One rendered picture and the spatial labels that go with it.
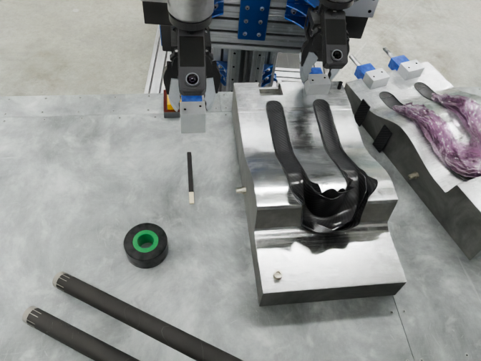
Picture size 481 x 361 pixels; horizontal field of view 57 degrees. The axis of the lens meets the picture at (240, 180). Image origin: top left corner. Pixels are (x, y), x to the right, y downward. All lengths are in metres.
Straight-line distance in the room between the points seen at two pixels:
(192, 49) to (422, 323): 0.63
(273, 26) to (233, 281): 0.86
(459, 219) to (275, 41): 0.81
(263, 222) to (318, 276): 0.14
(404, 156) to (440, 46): 2.06
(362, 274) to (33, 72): 2.11
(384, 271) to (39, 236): 0.65
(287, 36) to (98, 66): 1.33
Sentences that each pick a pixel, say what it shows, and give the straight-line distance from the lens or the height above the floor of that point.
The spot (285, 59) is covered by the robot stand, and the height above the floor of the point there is 0.21.
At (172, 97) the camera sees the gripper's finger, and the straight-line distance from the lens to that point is 0.86.
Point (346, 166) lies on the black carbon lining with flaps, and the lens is 0.89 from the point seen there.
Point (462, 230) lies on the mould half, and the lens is 0.99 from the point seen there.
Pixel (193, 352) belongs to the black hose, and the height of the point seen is 0.89.
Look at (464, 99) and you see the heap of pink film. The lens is 1.14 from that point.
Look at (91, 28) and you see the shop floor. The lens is 2.82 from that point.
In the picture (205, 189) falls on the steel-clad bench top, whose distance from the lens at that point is 0.94.
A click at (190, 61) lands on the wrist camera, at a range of 0.75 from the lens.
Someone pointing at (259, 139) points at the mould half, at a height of 0.88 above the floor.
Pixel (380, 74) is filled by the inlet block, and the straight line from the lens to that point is 1.17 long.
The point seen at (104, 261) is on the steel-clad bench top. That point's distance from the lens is 0.88.
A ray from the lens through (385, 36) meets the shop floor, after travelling 2.99.
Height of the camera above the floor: 1.57
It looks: 53 degrees down
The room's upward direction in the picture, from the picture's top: 7 degrees clockwise
